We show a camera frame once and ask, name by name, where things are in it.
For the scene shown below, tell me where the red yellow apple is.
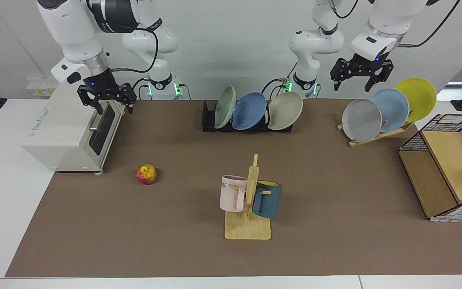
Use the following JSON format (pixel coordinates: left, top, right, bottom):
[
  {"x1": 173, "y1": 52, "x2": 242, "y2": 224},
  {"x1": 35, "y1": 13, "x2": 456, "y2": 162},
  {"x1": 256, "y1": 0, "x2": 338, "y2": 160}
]
[{"x1": 136, "y1": 164, "x2": 157, "y2": 185}]

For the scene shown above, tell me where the light blue plate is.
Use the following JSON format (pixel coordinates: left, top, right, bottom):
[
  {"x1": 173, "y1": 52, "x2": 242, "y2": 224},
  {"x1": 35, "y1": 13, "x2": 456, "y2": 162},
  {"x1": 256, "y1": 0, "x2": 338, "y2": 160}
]
[{"x1": 369, "y1": 88, "x2": 410, "y2": 133}]

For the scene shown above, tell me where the grey plate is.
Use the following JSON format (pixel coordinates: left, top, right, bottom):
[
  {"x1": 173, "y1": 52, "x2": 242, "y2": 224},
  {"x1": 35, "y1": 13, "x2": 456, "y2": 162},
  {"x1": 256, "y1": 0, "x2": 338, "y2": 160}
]
[{"x1": 342, "y1": 99, "x2": 383, "y2": 143}]

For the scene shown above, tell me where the yellow plate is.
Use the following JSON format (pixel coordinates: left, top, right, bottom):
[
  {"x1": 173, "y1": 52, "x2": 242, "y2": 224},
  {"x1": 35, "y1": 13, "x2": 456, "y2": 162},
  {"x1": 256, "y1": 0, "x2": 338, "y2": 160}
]
[{"x1": 395, "y1": 77, "x2": 437, "y2": 122}]

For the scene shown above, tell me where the wooden plate rack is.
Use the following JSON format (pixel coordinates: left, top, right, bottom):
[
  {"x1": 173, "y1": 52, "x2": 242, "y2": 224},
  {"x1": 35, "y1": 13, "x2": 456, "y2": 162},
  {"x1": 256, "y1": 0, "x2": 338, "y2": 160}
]
[{"x1": 337, "y1": 120, "x2": 414, "y2": 148}]

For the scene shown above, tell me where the beige plate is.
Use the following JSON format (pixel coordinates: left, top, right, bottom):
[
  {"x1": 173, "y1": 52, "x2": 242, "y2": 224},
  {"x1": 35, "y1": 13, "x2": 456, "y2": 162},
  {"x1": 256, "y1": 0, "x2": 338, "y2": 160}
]
[{"x1": 267, "y1": 92, "x2": 303, "y2": 130}]

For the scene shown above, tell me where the black dish rack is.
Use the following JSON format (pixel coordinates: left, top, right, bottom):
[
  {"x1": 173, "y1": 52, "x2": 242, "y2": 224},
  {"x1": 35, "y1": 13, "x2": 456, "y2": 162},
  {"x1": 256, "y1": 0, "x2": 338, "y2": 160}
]
[{"x1": 202, "y1": 100, "x2": 294, "y2": 133}]

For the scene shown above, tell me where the pale green plate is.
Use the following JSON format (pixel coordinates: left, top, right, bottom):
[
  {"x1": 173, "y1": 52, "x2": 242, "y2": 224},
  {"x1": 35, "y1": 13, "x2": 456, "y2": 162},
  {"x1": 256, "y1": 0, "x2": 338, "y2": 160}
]
[{"x1": 214, "y1": 86, "x2": 237, "y2": 129}]

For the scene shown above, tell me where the pale toaster oven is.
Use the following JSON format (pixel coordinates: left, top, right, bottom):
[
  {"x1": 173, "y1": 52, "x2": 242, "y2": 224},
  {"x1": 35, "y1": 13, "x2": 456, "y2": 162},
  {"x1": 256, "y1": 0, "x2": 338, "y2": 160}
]
[{"x1": 22, "y1": 82, "x2": 126, "y2": 174}]

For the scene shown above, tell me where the white box with labels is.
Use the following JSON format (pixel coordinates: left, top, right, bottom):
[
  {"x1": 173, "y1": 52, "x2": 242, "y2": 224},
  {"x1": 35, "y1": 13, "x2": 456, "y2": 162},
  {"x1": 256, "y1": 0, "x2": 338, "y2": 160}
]
[{"x1": 26, "y1": 78, "x2": 60, "y2": 98}]

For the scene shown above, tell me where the pink mug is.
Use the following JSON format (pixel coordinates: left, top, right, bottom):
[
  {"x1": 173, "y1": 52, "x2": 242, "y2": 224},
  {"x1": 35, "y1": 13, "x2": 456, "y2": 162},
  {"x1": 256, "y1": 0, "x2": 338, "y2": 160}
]
[{"x1": 219, "y1": 175, "x2": 248, "y2": 212}]

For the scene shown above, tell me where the dark teal mug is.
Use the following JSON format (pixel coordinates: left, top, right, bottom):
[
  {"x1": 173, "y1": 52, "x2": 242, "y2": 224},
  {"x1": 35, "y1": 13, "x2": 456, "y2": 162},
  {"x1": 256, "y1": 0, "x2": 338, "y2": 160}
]
[{"x1": 252, "y1": 181, "x2": 282, "y2": 219}]

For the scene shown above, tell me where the brown table cloth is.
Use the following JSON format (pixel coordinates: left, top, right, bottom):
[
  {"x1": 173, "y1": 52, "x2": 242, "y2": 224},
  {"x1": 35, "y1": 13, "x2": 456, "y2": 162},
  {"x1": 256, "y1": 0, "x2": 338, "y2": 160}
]
[{"x1": 5, "y1": 98, "x2": 462, "y2": 278}]

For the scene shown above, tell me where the wooden cup stand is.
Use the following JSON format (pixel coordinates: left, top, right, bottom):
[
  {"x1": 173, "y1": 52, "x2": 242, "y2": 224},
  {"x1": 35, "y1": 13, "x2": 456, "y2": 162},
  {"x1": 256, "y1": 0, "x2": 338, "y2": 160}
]
[{"x1": 225, "y1": 154, "x2": 272, "y2": 240}]

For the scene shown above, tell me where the wire basket with wooden floor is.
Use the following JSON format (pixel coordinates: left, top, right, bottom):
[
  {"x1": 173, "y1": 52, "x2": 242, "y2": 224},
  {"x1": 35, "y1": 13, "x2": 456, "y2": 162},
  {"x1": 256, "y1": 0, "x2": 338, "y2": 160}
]
[{"x1": 398, "y1": 114, "x2": 462, "y2": 222}]

